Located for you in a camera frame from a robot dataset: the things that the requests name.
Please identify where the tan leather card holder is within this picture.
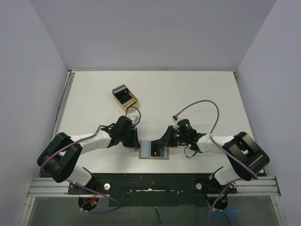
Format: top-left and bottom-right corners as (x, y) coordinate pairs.
(134, 140), (169, 160)

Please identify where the stack of grey cards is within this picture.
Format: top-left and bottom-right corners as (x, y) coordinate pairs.
(112, 84), (129, 98)

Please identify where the aluminium frame rail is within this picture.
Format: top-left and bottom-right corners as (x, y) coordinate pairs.
(49, 70), (76, 142)

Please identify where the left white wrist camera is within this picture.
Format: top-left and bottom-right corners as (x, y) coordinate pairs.
(129, 115), (139, 124)

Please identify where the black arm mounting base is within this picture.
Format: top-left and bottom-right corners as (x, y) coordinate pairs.
(68, 173), (237, 208)

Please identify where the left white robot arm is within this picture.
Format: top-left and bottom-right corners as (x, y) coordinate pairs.
(37, 115), (140, 194)

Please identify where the purple cable under left base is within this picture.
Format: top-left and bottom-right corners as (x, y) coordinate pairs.
(72, 183), (121, 214)

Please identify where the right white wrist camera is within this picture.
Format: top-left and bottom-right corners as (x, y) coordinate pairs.
(172, 115), (180, 129)

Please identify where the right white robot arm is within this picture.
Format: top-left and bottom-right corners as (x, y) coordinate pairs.
(150, 119), (270, 193)

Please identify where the black wire loop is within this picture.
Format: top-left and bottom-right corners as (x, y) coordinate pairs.
(184, 145), (198, 158)

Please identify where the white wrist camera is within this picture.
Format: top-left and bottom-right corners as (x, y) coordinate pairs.
(172, 115), (180, 129)
(129, 115), (139, 124)

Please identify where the purple cable under base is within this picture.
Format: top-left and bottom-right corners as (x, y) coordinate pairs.
(208, 183), (234, 226)
(72, 183), (121, 214)

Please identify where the purple cable under right base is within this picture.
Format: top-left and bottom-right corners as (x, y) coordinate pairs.
(208, 183), (234, 226)

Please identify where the yellow card tray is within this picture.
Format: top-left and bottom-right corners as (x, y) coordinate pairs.
(112, 88), (139, 113)

